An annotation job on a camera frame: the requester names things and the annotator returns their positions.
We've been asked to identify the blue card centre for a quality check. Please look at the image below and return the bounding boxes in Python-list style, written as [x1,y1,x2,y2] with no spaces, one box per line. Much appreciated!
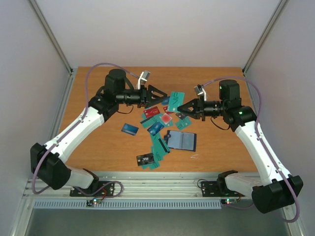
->
[147,121,164,136]

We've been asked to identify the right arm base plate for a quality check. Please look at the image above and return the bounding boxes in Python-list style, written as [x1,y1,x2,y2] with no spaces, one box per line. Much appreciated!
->
[200,181,229,197]

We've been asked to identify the blue card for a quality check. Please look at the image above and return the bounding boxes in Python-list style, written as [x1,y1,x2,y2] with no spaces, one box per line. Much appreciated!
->
[121,123,139,136]
[161,96,170,106]
[147,121,164,136]

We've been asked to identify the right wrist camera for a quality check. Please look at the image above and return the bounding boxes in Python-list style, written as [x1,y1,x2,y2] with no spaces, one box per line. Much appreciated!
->
[194,85,207,101]

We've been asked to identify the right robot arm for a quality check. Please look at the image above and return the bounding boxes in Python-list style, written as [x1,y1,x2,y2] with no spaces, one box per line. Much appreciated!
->
[177,78,303,214]

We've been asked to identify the navy blue card holder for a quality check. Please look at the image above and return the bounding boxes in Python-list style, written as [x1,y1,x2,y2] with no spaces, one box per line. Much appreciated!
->
[164,130,197,151]

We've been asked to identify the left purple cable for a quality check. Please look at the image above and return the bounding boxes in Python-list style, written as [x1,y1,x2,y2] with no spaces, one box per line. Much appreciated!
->
[31,63,143,197]

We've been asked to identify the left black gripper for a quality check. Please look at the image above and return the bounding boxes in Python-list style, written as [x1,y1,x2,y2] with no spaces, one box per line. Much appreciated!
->
[117,85,167,108]

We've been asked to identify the red VIP card left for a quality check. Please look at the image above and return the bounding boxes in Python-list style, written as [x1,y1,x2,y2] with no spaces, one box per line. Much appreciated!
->
[143,106,160,118]

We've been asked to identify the grey slotted cable duct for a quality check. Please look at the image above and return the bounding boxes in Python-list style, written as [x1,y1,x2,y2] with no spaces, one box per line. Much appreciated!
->
[33,199,221,210]

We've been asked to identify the blue card top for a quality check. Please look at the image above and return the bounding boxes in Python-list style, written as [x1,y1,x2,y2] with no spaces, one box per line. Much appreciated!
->
[161,96,170,106]

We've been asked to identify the black card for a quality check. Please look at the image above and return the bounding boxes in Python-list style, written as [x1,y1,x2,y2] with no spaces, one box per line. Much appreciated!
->
[136,152,155,166]
[176,112,187,120]

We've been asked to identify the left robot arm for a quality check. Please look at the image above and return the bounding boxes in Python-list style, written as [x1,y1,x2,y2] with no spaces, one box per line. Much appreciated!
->
[30,68,167,196]

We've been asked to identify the blue card left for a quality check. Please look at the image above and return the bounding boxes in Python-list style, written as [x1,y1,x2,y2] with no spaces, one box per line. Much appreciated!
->
[121,123,139,136]

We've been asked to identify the white red card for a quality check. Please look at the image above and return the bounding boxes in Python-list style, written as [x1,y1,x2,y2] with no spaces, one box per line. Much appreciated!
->
[160,113,173,127]

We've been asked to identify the green card with stripe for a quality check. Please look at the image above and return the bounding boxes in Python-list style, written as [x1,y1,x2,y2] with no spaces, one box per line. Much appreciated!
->
[151,133,170,156]

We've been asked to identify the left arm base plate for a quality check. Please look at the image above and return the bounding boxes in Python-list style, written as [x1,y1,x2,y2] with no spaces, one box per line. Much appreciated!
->
[69,181,115,197]

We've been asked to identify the green VIP card bottom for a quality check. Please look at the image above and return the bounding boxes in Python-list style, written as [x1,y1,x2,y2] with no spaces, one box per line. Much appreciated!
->
[142,151,164,170]

